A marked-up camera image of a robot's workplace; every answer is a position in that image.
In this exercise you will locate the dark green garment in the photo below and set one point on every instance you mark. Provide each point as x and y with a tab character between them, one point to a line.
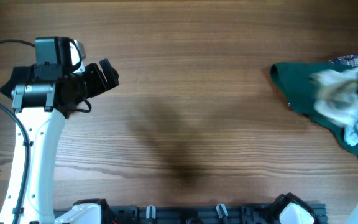
293	80

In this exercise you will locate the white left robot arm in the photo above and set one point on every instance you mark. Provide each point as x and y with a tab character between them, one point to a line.
43	96

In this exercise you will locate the white beige garment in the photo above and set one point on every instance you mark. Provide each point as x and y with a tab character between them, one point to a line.
336	95

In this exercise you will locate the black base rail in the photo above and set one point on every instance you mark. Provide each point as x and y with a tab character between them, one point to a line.
244	214

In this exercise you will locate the black folded garment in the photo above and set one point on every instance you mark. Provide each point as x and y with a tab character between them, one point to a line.
19	75

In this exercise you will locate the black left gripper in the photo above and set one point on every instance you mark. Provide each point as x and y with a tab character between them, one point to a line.
110	74

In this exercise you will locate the red plaid garment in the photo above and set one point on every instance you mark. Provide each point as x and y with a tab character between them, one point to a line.
350	60

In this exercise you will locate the light blue striped garment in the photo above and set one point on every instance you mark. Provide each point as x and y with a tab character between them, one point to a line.
351	134

